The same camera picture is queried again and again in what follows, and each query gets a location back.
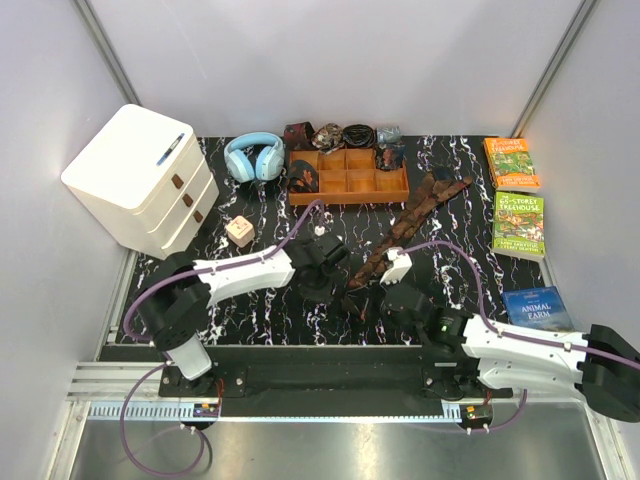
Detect pink cube power adapter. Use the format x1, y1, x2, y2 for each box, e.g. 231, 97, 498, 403
225, 215, 255, 248

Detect orange compartment tray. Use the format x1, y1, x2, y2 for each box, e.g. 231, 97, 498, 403
286, 149, 409, 206

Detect dark floral rolled tie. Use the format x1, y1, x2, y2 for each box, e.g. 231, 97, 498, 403
375, 142, 405, 171

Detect orange treehouse book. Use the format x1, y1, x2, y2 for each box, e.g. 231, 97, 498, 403
483, 137, 541, 193

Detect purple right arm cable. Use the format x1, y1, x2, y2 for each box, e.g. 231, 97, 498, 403
399, 240, 640, 435

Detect grey blue rolled tie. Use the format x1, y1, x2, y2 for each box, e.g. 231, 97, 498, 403
376, 125, 402, 145

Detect black orange-leaf rolled tie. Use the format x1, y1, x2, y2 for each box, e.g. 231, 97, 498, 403
287, 159, 319, 193

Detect blue Animal Farm book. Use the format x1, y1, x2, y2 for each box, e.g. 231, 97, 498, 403
502, 286, 574, 332

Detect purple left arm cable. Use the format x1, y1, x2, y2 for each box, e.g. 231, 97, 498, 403
119, 198, 326, 477

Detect brown patterned rolled tie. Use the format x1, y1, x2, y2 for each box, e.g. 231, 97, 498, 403
311, 123, 345, 155

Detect brown floral long tie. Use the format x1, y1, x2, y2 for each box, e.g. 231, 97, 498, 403
347, 168, 473, 290

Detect aluminium front rail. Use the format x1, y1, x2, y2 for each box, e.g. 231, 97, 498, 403
64, 362, 621, 426

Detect dark red rolled tie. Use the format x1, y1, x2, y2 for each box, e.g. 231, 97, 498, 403
283, 121, 316, 151

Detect black marble pattern mat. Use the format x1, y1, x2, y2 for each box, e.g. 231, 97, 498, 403
189, 135, 543, 346

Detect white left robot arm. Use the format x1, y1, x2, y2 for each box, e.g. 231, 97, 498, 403
133, 234, 349, 396

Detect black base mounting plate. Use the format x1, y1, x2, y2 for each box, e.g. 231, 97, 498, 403
159, 346, 512, 422

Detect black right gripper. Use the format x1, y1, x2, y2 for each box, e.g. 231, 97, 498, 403
348, 271, 423, 341

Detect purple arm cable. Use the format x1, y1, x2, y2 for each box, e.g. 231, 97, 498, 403
119, 198, 326, 477
399, 240, 640, 435

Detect blue pen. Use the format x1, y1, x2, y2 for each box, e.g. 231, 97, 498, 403
156, 132, 185, 166

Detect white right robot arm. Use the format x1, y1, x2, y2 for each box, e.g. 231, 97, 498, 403
341, 283, 639, 423

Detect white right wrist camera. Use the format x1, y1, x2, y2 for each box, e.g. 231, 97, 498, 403
380, 247, 412, 285

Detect green treehouse book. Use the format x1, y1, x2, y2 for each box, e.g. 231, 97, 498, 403
491, 191, 546, 262

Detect white three-drawer cabinet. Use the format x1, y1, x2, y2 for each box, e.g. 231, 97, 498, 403
61, 104, 219, 259

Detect light blue headphones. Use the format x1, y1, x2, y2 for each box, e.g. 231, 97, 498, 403
224, 132, 285, 183

